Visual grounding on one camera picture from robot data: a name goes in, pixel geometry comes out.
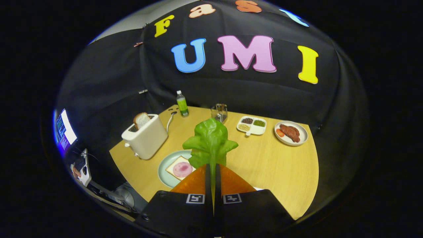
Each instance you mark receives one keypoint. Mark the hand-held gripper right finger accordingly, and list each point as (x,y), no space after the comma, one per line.
(251,211)

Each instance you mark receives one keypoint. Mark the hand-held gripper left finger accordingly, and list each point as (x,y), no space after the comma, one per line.
(178,211)

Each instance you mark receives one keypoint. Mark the green lettuce leaf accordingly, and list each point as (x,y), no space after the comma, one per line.
(210,142)

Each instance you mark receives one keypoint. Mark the toasted bread slice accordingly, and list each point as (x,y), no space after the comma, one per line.
(142,120)

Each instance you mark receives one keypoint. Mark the pale green round plate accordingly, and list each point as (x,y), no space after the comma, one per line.
(165,175)

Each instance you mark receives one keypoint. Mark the pink ham slice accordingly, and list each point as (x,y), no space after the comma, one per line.
(182,169)

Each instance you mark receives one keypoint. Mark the flat white bread slice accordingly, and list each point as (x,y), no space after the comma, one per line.
(171,168)

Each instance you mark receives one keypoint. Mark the white toaster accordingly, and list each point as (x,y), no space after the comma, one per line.
(147,140)

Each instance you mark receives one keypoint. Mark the white divided condiment dish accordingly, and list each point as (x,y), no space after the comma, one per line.
(256,129)

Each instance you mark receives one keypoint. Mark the orange carrot slice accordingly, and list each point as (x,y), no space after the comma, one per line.
(280,133)

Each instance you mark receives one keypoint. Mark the red-brown meat piece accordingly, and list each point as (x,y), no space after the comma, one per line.
(290,132)

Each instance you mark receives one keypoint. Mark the round white meat plate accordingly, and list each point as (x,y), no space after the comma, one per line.
(302,134)

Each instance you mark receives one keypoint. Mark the green label plastic bottle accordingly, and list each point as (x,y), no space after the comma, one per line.
(182,105)

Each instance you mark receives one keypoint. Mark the white desktop device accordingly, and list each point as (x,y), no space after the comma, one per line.
(81,168)

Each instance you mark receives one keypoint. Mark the black backdrop cloth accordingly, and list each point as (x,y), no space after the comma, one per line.
(109,92)

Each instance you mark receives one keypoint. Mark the computer monitor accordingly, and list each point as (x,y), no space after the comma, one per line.
(65,129)

